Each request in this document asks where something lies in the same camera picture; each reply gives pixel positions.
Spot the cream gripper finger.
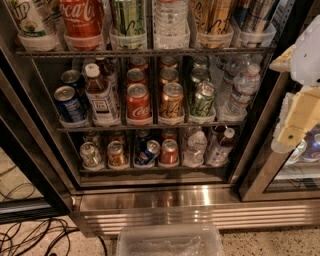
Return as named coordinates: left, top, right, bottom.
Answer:
left=271, top=125, right=306, bottom=153
left=269, top=45, right=295, bottom=72

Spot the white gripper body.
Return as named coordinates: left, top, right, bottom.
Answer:
left=285, top=87, right=320, bottom=132

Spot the red coke can front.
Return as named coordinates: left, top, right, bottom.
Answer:
left=126, top=83, right=152, bottom=126

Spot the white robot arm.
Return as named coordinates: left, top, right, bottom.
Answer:
left=269, top=15, right=320, bottom=153

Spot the right fridge glass door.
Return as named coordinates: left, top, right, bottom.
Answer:
left=237, top=0, right=320, bottom=201

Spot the water bottle front middle shelf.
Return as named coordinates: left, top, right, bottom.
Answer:
left=219, top=63, right=260, bottom=122

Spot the water bottle behind middle shelf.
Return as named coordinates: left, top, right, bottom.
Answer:
left=217, top=54, right=251, bottom=101

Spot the dark can top shelf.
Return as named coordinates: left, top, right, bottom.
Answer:
left=234, top=0, right=279, bottom=48

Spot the tea bottle bottom shelf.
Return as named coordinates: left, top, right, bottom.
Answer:
left=206, top=128, right=235, bottom=167

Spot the orange can top shelf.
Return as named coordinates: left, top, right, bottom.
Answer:
left=191, top=0, right=235, bottom=48

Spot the orange can shelf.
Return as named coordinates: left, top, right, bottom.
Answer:
left=191, top=0, right=235, bottom=48
left=107, top=141, right=127, bottom=167

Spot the green soda can second row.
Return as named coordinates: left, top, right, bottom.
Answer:
left=190, top=67, right=211, bottom=85

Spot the green soda can back row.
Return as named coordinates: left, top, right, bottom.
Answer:
left=192, top=55, right=210, bottom=69

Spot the green soda can front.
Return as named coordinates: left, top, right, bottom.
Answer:
left=190, top=81, right=216, bottom=124

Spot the water bottle bottom shelf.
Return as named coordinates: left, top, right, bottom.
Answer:
left=183, top=131, right=207, bottom=167

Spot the orange soda can second row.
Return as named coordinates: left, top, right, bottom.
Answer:
left=159, top=68, right=179, bottom=86

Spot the orange soda can back row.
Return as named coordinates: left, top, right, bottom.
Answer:
left=160, top=56, right=178, bottom=69

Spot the orange soda can front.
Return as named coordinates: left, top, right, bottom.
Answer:
left=159, top=82, right=184, bottom=125

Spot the clear water bottle top shelf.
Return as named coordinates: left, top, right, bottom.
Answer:
left=153, top=0, right=190, bottom=50

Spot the red can bottom shelf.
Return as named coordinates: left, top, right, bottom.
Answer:
left=160, top=139, right=178, bottom=165

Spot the blue pepsi can bottom shelf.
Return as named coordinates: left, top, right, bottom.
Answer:
left=135, top=140, right=160, bottom=166

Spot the red coke can back row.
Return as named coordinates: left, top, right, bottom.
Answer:
left=129, top=56, right=149, bottom=70

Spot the red coke can second row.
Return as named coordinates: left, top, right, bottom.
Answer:
left=126, top=68, right=147, bottom=86

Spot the green can top shelf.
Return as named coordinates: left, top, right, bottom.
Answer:
left=110, top=0, right=146, bottom=49

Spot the orange can bottom shelf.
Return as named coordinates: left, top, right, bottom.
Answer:
left=107, top=141, right=127, bottom=167

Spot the silver can bottom shelf left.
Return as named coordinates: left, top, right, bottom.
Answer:
left=80, top=142, right=104, bottom=170

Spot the red coca-cola can top shelf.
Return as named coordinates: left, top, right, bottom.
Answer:
left=59, top=0, right=104, bottom=51

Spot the steel fridge base grille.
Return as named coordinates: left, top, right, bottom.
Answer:
left=70, top=185, right=320, bottom=237

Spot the blue pepsi can behind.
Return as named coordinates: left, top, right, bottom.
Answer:
left=61, top=70, right=86, bottom=101

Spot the blue pepsi can front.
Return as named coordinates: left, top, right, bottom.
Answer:
left=54, top=85, right=87, bottom=123

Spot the white 7up can top shelf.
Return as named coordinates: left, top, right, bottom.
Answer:
left=6, top=0, right=57, bottom=51

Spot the open fridge glass door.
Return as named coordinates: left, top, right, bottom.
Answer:
left=0, top=56, right=70, bottom=224

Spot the clear plastic bin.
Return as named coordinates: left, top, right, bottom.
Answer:
left=116, top=223, right=225, bottom=256

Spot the iced tea bottle behind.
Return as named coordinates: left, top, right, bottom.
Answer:
left=96, top=57, right=118, bottom=90

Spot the iced tea bottle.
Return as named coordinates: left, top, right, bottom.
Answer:
left=85, top=63, right=119, bottom=127
left=96, top=57, right=118, bottom=90

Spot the iced tea bottle front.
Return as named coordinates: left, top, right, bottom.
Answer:
left=85, top=63, right=119, bottom=127

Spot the middle wire shelf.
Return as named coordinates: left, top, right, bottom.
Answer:
left=56, top=121, right=244, bottom=132

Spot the wire shelf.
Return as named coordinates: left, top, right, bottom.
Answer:
left=16, top=47, right=275, bottom=58
left=56, top=121, right=244, bottom=132

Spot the top wire shelf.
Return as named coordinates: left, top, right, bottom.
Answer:
left=16, top=47, right=275, bottom=58

